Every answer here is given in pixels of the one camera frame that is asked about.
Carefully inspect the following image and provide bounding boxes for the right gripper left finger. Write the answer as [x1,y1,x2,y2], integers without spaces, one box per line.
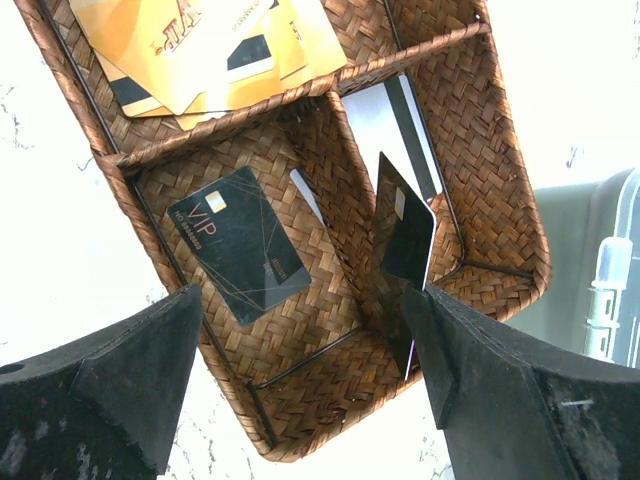
[1,284,203,479]

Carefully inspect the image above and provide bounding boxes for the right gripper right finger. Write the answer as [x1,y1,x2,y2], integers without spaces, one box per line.
[403,285,639,479]

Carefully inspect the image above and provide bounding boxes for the brown wicker divided tray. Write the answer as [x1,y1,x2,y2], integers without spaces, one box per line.
[17,1,552,463]

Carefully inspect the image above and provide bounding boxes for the black VIP card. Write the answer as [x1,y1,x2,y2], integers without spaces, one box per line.
[290,168,325,226]
[371,153,436,380]

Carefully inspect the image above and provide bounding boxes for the dark credit card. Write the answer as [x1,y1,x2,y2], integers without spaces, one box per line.
[168,167,311,327]

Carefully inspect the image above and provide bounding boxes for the gold cards in tray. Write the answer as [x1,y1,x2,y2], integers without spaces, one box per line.
[70,1,347,130]

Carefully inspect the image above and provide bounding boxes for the green clear-lid storage box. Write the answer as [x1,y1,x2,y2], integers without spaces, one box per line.
[508,168,639,368]

